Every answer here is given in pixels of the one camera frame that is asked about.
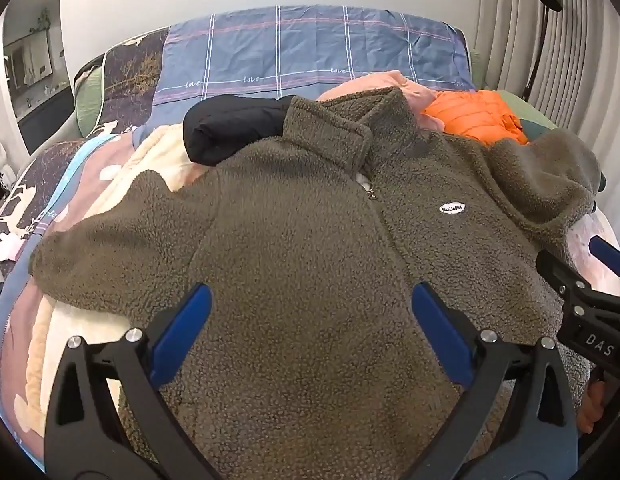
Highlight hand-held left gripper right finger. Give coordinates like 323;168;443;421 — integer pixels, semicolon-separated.
405;281;581;480

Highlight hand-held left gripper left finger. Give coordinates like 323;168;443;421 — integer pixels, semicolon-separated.
45;282;226;480

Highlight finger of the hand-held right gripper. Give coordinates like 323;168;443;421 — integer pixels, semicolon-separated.
535;248;593;303
589;235;620;281

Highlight olive brown fleece jacket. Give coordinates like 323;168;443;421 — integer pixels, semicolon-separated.
29;86;603;480

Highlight person's right hand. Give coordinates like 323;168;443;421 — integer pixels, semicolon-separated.
576;381;613;435

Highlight dark green garment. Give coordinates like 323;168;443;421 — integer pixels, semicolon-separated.
519;118;560;142

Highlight orange puffer jacket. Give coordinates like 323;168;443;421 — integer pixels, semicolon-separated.
422;89;531;147

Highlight pale pleated curtain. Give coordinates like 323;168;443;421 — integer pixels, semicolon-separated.
477;0;620;241

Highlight printed deer blanket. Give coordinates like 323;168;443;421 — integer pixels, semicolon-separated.
0;27;620;461

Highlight pink white cloth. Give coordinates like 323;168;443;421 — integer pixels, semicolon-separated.
0;232;26;264

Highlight black puffer jacket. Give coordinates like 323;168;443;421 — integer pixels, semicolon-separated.
182;95;295;165

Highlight pink fleece garment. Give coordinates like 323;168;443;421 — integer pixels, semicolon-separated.
315;71;447;133

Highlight dark cabinet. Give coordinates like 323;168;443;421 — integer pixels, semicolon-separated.
15;82;77;143

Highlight blue plaid blanket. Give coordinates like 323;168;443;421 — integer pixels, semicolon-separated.
152;5;473;111

